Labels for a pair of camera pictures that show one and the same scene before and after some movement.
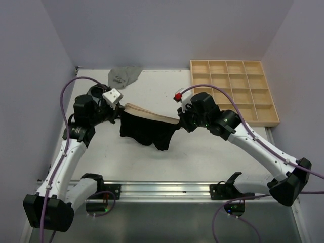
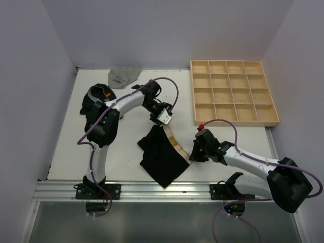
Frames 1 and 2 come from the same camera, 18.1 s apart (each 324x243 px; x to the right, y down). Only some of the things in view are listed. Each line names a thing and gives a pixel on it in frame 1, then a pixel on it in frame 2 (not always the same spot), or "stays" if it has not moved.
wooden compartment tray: (247, 83) stays
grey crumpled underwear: (118, 78) stays
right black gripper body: (191, 119) to (200, 153)
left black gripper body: (104, 112) to (155, 108)
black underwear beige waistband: (147, 128) to (164, 158)
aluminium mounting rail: (171, 193) stays
